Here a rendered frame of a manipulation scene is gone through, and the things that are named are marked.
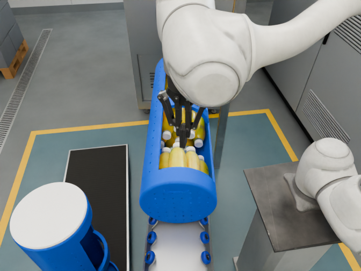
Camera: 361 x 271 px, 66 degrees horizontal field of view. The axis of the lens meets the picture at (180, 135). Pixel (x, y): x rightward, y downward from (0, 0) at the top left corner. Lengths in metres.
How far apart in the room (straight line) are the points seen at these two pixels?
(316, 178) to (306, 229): 0.21
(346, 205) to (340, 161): 0.15
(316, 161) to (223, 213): 1.37
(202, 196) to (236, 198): 1.41
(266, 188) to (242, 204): 1.15
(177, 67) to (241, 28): 0.10
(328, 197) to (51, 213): 0.98
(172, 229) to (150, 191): 0.26
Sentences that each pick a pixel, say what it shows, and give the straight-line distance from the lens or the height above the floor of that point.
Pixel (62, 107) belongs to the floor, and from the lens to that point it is 3.41.
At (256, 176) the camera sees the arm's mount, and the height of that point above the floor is 1.01.
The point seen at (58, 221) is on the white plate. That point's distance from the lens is 1.16.
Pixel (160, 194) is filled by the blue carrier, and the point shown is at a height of 1.16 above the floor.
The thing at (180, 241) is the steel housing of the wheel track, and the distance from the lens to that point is 1.16.
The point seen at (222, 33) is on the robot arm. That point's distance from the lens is 0.39.
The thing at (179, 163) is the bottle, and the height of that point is 1.19.
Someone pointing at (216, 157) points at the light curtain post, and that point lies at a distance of 2.42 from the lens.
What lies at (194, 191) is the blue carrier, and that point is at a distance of 0.96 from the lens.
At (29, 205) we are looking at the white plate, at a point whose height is 1.04.
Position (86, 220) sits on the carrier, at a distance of 1.16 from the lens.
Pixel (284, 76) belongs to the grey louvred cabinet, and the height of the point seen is 0.29.
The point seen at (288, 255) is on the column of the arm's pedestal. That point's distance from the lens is 1.41.
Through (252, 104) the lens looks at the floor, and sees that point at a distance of 3.29.
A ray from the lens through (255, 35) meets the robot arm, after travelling 0.42.
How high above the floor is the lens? 1.98
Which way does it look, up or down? 45 degrees down
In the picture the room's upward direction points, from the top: straight up
